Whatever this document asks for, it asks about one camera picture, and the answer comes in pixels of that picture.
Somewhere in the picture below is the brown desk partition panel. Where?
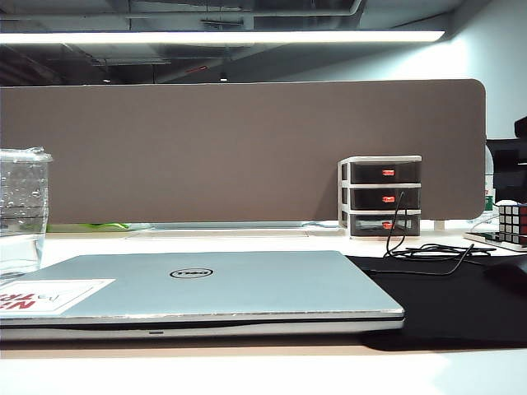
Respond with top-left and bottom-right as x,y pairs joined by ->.
0,78 -> 487,225

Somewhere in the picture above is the dark translucent drawer red handle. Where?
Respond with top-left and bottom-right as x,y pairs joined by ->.
348,213 -> 422,237
348,161 -> 422,185
348,188 -> 422,211

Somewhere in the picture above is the white flat device under cube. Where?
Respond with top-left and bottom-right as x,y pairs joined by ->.
461,231 -> 527,253

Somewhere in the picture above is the black Rubik's cube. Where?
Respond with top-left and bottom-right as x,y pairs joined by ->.
496,202 -> 527,247

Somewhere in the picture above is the black computer mouse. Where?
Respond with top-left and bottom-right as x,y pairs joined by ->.
482,262 -> 527,297

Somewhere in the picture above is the silver Dell laptop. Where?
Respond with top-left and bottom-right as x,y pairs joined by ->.
0,249 -> 406,342

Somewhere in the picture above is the thin black cable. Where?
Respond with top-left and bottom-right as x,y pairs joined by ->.
384,190 -> 497,276

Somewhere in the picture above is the clear bottle green label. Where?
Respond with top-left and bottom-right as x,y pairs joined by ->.
482,143 -> 498,216

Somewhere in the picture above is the black desk mat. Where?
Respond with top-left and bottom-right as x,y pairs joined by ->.
344,250 -> 527,352

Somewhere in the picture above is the black monitor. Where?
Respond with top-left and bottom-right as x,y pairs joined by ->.
485,138 -> 527,203

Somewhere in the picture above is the green object behind partition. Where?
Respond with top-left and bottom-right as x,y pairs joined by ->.
73,222 -> 129,232

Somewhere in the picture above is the clear plastic lidded cup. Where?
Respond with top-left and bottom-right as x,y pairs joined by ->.
0,145 -> 54,278

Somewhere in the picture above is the long ceiling light strip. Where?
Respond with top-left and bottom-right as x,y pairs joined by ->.
0,30 -> 446,44

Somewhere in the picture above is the white drawer organizer frame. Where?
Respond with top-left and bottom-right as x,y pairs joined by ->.
337,155 -> 423,240

